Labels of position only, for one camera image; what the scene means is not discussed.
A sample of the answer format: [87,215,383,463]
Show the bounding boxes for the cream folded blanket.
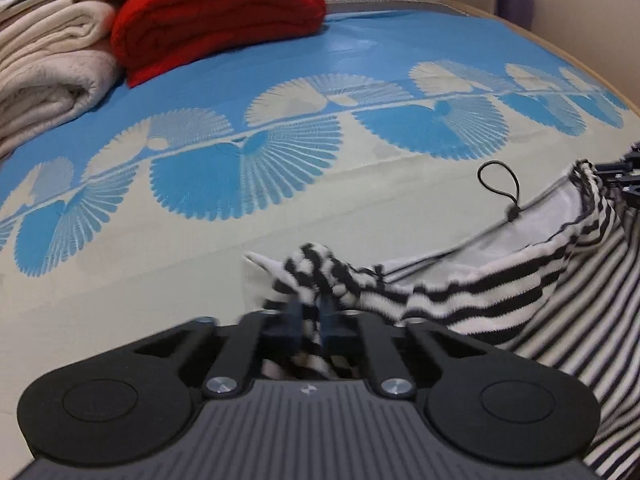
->
[1,0,119,156]

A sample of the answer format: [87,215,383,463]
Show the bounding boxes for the black white striped garment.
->
[243,160,639,479]

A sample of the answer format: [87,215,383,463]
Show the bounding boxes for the red folded blanket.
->
[111,0,326,88]

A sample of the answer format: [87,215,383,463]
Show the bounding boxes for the purple box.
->
[494,0,535,30]

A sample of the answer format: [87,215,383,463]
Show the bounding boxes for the wooden bed frame edge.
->
[439,0,640,111]

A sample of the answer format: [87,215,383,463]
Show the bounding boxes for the blue white patterned bedsheet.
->
[1,10,639,479]

